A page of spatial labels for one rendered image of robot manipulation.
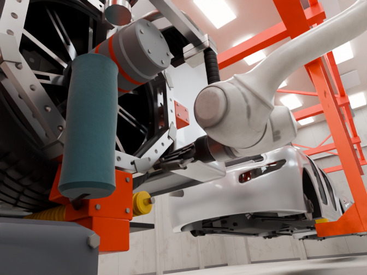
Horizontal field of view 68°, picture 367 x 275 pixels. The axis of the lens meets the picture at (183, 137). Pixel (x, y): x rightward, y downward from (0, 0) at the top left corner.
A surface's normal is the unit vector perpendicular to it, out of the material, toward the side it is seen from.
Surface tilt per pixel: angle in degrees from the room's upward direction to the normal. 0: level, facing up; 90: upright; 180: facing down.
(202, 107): 101
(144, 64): 169
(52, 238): 68
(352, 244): 90
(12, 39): 90
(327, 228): 90
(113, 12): 180
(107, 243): 90
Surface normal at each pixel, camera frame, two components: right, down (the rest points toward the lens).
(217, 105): -0.70, -0.09
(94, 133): 0.38, -0.39
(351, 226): -0.58, -0.29
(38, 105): 0.81, -0.30
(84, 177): 0.15, -0.53
